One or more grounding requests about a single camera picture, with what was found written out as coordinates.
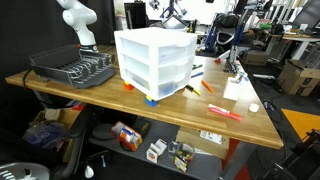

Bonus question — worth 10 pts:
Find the orange marker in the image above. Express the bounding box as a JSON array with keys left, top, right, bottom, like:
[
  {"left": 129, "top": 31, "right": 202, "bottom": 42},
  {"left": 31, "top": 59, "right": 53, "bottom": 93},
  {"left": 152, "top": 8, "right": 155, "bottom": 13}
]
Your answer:
[{"left": 201, "top": 79, "right": 215, "bottom": 94}]

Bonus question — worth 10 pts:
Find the white and red marker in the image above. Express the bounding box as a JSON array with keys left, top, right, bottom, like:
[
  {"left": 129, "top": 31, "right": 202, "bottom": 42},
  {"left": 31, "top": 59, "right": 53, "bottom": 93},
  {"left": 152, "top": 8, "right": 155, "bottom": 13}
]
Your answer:
[{"left": 208, "top": 103, "right": 234, "bottom": 116}]

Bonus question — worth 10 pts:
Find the white square pen holder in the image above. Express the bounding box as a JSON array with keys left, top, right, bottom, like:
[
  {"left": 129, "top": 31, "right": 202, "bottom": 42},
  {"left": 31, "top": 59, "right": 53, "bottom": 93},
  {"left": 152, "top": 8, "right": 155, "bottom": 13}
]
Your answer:
[{"left": 222, "top": 77, "right": 242, "bottom": 102}]

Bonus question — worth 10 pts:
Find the blue block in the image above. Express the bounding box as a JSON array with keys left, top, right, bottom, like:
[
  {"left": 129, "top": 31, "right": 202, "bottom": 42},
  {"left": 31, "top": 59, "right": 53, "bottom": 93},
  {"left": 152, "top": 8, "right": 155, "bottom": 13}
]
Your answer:
[{"left": 143, "top": 95, "right": 159, "bottom": 108}]

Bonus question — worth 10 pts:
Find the orange block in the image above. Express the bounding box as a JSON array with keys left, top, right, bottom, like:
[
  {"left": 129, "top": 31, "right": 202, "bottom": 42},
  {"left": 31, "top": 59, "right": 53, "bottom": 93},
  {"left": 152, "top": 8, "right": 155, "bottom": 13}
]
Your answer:
[{"left": 123, "top": 81, "right": 135, "bottom": 91}]

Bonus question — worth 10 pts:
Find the grey under-table shelf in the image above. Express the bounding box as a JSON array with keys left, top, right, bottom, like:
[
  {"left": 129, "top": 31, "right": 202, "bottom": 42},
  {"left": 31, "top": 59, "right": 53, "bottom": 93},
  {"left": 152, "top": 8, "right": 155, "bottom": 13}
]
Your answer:
[{"left": 88, "top": 116, "right": 234, "bottom": 180}]

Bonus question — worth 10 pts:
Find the white plastic three-drawer unit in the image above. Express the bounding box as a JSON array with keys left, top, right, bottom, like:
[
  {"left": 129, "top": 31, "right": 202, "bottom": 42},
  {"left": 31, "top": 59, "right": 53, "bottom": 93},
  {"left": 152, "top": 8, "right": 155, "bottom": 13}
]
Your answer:
[{"left": 113, "top": 27, "right": 198, "bottom": 102}]

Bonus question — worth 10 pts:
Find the colourful packaging box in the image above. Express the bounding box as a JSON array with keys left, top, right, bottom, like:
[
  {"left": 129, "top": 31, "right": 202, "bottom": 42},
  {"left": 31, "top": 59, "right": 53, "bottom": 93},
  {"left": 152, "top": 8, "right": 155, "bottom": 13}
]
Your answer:
[{"left": 110, "top": 120, "right": 144, "bottom": 152}]

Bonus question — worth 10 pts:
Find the cardboard box with label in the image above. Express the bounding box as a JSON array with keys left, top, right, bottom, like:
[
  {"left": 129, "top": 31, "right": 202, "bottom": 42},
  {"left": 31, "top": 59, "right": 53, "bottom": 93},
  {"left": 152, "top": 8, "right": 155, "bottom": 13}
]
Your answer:
[{"left": 175, "top": 126, "right": 231, "bottom": 160}]

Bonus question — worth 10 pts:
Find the small white box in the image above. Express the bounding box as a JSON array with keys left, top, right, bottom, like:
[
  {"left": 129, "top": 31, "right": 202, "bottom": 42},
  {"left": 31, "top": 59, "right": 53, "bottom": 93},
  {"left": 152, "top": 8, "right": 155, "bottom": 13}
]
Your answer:
[{"left": 146, "top": 138, "right": 168, "bottom": 164}]

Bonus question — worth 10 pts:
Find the black round disc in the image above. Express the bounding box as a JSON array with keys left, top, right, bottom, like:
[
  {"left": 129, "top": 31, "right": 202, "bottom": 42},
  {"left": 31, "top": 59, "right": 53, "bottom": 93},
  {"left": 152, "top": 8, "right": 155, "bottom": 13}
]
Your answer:
[{"left": 91, "top": 123, "right": 116, "bottom": 141}]

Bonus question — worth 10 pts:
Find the black monitor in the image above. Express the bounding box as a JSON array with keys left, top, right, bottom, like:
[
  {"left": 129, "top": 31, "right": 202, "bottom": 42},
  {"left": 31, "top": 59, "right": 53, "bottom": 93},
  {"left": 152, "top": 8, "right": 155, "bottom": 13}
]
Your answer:
[{"left": 123, "top": 2, "right": 148, "bottom": 30}]

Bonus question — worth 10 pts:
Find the white round bottle cap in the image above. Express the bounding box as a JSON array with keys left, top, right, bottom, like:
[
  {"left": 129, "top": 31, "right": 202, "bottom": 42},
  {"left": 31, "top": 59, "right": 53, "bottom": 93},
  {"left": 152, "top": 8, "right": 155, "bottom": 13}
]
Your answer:
[{"left": 248, "top": 103, "right": 260, "bottom": 113}]

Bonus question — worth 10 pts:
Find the open brown cardboard box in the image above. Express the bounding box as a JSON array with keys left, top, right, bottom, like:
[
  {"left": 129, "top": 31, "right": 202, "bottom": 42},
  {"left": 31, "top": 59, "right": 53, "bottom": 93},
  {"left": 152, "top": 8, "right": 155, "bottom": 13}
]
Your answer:
[{"left": 29, "top": 107, "right": 86, "bottom": 164}]

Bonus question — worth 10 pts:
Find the small cardboard box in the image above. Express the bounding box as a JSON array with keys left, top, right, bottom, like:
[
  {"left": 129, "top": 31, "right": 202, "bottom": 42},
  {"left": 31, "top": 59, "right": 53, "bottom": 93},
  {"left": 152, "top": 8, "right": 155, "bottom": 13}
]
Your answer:
[{"left": 241, "top": 49, "right": 270, "bottom": 67}]

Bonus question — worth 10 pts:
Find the white bulb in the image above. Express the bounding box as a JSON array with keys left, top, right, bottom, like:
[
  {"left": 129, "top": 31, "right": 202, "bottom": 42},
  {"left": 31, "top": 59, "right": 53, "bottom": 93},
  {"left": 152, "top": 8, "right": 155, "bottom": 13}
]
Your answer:
[{"left": 83, "top": 165, "right": 95, "bottom": 180}]

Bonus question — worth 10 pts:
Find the dark grey dish rack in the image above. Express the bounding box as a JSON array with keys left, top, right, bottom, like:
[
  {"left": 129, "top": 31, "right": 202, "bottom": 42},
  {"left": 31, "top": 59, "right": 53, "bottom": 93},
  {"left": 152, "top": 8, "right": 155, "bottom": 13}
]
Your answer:
[{"left": 28, "top": 44, "right": 117, "bottom": 90}]

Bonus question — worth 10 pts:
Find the blue plastic bag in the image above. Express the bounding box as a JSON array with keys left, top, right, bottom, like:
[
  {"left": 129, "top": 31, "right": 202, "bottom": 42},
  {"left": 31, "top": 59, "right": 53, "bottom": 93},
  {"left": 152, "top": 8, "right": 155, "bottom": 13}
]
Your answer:
[{"left": 22, "top": 122, "right": 69, "bottom": 150}]

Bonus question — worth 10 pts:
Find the large cardboard box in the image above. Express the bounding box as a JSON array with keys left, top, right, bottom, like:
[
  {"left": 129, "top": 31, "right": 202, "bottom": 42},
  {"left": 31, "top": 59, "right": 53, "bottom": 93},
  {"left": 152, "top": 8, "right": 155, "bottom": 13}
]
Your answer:
[{"left": 276, "top": 58, "right": 320, "bottom": 98}]

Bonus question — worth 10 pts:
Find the orange floor mat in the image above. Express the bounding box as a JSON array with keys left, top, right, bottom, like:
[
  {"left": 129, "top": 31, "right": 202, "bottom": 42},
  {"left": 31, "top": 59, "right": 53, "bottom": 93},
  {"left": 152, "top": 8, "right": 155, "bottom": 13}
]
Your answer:
[{"left": 280, "top": 108, "right": 320, "bottom": 142}]

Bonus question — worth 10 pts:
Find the white desk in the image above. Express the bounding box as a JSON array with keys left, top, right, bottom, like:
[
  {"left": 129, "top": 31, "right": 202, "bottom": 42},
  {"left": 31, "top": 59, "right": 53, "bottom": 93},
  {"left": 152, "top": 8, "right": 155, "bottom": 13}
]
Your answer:
[{"left": 266, "top": 31, "right": 320, "bottom": 62}]

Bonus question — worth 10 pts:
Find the white plastic basket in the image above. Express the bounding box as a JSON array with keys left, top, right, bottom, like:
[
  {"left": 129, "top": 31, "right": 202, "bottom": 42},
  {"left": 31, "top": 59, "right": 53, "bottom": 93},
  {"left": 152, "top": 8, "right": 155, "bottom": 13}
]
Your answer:
[{"left": 0, "top": 162, "right": 51, "bottom": 180}]

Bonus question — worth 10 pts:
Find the black cable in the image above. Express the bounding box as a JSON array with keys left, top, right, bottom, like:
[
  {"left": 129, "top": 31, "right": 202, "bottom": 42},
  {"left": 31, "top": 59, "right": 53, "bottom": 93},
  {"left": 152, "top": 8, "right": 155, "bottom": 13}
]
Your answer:
[{"left": 21, "top": 68, "right": 34, "bottom": 90}]

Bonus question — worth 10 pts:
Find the black metal frame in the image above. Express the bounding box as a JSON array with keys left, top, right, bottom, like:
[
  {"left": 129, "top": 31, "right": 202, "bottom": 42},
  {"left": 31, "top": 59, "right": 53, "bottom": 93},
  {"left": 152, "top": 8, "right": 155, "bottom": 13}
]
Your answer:
[{"left": 263, "top": 129, "right": 320, "bottom": 180}]

